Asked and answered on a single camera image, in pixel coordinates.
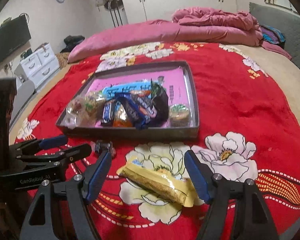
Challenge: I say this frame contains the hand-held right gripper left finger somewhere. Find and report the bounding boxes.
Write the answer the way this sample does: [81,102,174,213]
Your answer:
[19,150,113,240]

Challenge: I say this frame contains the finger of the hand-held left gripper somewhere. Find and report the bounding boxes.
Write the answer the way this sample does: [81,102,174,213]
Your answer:
[15,143,93,167]
[9,134,68,156]

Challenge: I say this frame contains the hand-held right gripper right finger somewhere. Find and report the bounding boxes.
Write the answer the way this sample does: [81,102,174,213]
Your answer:
[184,150,280,240]

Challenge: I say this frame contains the yellow wafer packet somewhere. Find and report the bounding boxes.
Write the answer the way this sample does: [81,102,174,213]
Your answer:
[116,159,202,208]

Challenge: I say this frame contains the clear cookie packet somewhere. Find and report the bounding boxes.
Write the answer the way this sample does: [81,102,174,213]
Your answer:
[66,97,87,125]

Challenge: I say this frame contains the dark shallow box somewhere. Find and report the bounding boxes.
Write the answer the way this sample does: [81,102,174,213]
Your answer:
[55,60,200,140]

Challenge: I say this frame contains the green label rice cracker packet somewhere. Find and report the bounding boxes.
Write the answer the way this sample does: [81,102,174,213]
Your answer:
[82,90,107,118]

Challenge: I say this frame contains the orange-ended cracker roll packet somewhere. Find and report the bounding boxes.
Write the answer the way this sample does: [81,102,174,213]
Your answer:
[112,107,134,128]

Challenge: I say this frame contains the round cake packet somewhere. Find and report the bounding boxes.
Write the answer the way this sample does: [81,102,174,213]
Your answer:
[169,104,190,127]

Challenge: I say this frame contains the dark blue snack packet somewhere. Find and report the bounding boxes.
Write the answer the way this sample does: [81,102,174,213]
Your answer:
[115,91,158,130]

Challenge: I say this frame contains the dark green snack packet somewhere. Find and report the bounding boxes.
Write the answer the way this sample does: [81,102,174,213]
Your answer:
[150,81,170,120]

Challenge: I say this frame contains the small red candy packet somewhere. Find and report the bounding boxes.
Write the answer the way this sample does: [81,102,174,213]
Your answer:
[91,141,115,158]

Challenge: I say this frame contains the white drawer cabinet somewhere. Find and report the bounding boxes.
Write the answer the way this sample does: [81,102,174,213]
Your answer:
[14,42,60,90]

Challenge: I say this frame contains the brown fuzzy blanket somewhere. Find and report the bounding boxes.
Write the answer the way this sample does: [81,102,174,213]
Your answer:
[55,52,70,69]

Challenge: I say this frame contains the red floral blanket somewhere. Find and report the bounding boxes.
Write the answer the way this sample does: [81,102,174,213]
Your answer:
[9,41,300,240]

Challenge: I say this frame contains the pink book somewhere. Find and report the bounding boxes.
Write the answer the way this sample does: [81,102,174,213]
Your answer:
[86,70,188,128]

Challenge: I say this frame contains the black clothes pile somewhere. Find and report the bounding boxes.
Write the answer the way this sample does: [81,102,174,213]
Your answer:
[64,35,85,53]

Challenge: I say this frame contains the black television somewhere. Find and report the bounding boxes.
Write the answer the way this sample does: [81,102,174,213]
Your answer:
[0,14,32,69]

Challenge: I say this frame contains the long pink pillow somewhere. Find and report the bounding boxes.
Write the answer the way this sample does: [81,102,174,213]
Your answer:
[67,19,188,63]

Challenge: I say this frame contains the coat rack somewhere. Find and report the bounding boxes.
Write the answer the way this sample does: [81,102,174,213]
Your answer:
[94,0,127,28]

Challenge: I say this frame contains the pink folded cloth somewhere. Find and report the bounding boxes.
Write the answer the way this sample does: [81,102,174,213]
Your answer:
[261,40,293,60]

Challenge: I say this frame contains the pink quilt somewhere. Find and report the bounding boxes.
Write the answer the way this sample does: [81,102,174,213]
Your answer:
[171,6,264,47]

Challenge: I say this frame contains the colourful cloth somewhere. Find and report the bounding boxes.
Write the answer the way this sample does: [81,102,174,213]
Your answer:
[260,24,287,49]

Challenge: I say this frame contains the grey headboard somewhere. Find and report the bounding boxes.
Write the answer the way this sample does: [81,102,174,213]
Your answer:
[249,2,300,80]

